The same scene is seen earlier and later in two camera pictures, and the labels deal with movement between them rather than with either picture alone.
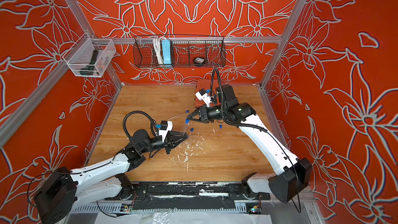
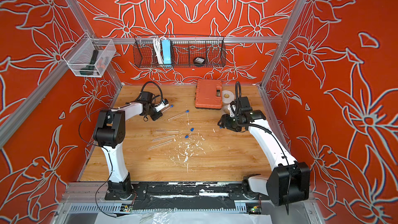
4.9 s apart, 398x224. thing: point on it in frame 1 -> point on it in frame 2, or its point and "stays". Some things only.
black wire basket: [178, 51] stays
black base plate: [186, 196] stays
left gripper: [169, 144] -> [157, 115]
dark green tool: [88, 70] stays
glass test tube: [184, 129] -> [166, 109]
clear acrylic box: [90, 57] stays
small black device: [199, 60] stays
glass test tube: [174, 116] stays
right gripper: [204, 114] -> [225, 122]
